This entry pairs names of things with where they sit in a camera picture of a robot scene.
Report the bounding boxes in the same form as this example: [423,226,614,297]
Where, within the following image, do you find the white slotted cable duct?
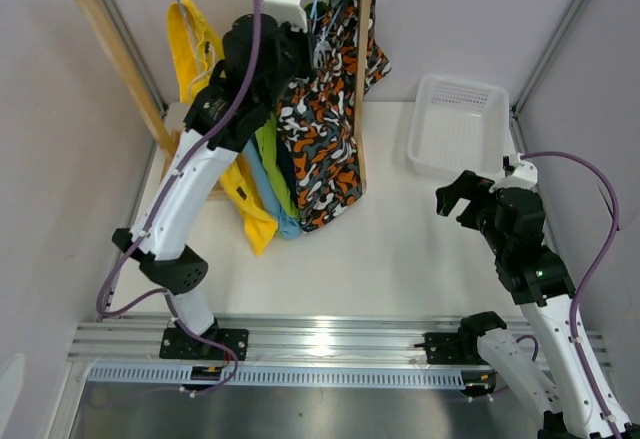
[87,363,465,390]

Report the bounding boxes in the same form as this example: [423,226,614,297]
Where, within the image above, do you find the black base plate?
[413,332,483,366]
[159,328,250,361]

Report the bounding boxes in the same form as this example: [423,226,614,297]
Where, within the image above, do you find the orange camouflage shorts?
[276,0,363,233]

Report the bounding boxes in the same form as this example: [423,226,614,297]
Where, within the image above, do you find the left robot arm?
[112,14,313,359]

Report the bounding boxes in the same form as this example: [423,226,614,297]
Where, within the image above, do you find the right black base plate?
[413,332,483,366]

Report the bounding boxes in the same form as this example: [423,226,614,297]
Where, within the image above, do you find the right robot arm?
[436,171,639,438]

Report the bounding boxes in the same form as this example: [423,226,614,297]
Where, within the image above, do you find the navy blue shorts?
[276,138,298,208]

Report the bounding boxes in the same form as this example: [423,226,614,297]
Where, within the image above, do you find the light blue shorts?
[243,139,302,240]

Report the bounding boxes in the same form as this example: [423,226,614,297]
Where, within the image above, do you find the yellow shorts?
[166,0,278,256]

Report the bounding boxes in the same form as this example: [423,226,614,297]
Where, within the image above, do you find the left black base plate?
[159,328,250,361]

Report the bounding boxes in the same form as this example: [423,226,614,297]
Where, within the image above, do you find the lime green shorts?
[254,114,299,221]

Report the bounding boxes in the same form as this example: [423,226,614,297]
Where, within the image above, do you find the white plastic basket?
[407,75,512,180]

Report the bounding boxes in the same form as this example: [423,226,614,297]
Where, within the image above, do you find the aluminium mounting rail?
[67,313,611,371]

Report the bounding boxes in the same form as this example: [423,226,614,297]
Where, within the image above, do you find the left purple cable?
[95,0,266,320]

